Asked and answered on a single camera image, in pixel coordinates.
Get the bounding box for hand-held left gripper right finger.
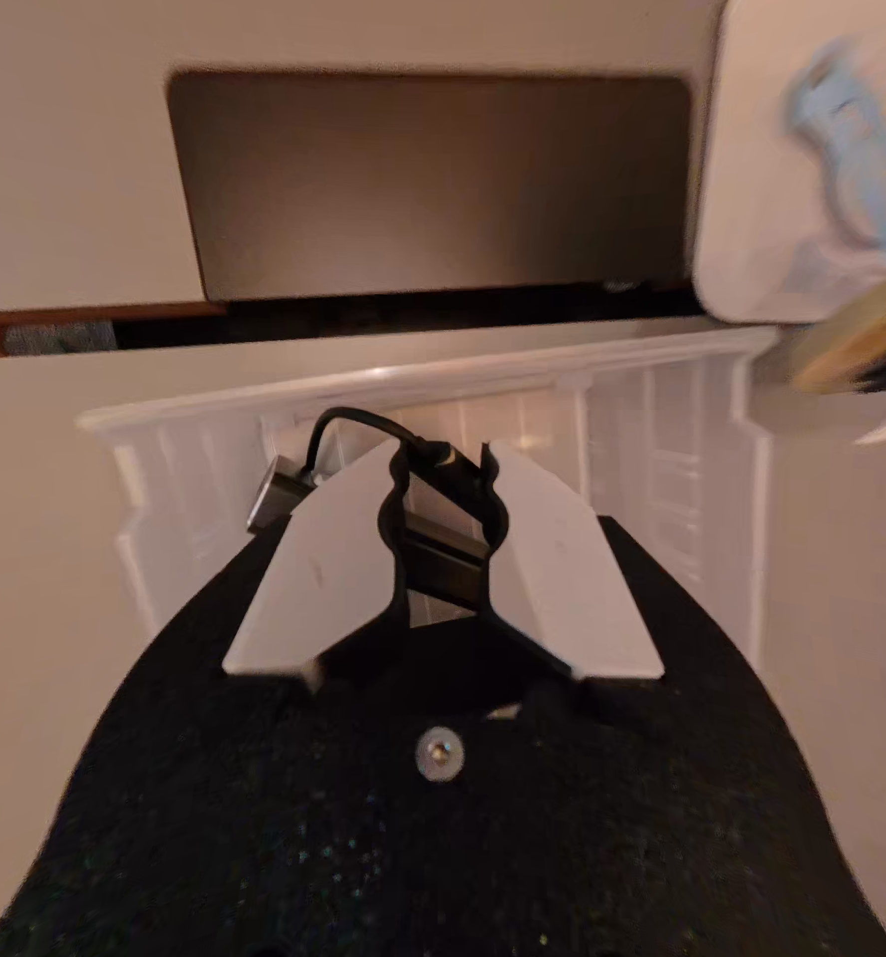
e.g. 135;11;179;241
480;440;666;683

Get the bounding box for clear plastic bin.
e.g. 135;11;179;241
77;329;780;674

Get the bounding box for pale blue object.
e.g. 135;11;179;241
783;37;886;263

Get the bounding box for dark grey pad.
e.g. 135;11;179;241
168;71;694;304

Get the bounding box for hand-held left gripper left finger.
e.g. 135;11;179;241
222;440;414;692

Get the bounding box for grey usb hub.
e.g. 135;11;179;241
247;455;492;610

